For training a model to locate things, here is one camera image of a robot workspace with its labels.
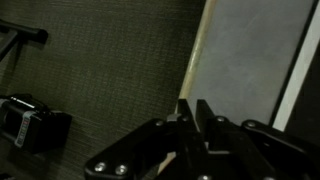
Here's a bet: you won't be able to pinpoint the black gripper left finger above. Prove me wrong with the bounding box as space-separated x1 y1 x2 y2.
84 98 208 180

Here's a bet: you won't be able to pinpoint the black box device silver bands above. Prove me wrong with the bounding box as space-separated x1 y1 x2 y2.
0 93 73 155

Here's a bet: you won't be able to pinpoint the grey top coffee table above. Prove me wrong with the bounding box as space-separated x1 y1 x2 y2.
156 0 320 174

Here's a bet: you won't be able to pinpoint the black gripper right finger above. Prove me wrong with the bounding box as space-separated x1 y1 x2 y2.
195 99 320 180

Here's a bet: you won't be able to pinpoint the black metal bar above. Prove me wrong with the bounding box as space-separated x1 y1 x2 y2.
0 18 49 63

